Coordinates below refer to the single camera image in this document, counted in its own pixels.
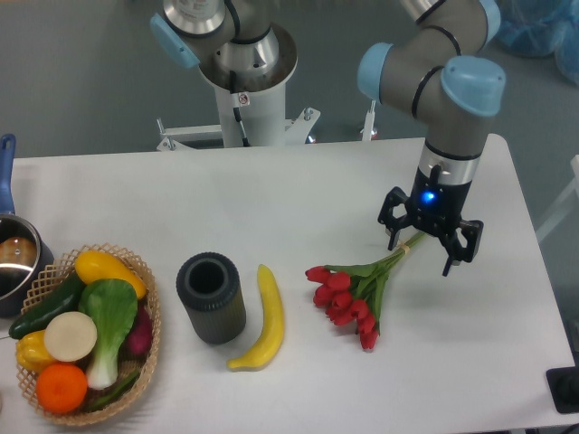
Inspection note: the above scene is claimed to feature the yellow squash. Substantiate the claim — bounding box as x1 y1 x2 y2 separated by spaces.
74 250 147 299

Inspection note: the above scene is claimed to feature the black device at edge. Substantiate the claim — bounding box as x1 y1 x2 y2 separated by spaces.
546 366 578 414

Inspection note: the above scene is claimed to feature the dark grey ribbed vase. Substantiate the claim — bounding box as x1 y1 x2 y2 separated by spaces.
176 252 246 344

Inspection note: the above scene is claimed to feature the purple red sweet potato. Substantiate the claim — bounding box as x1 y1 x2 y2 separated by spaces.
125 305 153 357

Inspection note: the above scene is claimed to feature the green bok choy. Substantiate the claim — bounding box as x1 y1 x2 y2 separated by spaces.
79 278 138 390

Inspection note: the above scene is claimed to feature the cream round slice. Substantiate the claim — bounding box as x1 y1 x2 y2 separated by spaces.
43 311 97 363

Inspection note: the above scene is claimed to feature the yellow bell pepper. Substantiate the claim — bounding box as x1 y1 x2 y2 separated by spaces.
16 330 57 373

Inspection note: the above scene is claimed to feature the blue plastic bag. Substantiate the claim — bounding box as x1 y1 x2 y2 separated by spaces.
497 1 578 84

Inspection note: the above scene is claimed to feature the black cable on pedestal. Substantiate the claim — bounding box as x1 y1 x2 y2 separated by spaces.
228 70 251 147

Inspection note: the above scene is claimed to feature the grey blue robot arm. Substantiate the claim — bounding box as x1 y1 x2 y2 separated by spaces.
149 1 506 266

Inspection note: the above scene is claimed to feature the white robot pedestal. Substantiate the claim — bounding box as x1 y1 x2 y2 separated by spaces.
152 16 320 150

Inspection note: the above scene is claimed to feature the green chili pepper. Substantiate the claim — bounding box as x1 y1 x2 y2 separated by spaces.
84 370 140 412

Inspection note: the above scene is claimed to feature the orange fruit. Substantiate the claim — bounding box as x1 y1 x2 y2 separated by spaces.
35 363 88 414

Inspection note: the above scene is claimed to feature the white frame at right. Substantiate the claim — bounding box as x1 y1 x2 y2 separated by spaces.
536 155 578 243

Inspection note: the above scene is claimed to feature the woven wicker basket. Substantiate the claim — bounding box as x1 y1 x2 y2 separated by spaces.
16 243 161 427

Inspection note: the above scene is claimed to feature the yellow banana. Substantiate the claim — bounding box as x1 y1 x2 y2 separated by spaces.
226 264 285 372

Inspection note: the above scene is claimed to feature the red tulip bouquet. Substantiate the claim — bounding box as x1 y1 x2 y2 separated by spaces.
305 232 424 352

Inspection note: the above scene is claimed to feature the blue handled saucepan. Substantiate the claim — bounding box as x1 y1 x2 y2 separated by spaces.
1 134 53 318

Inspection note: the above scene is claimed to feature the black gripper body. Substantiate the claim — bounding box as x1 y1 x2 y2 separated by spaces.
404 164 471 239

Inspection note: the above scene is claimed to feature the dark green cucumber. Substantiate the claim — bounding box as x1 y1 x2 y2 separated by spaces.
8 271 86 340

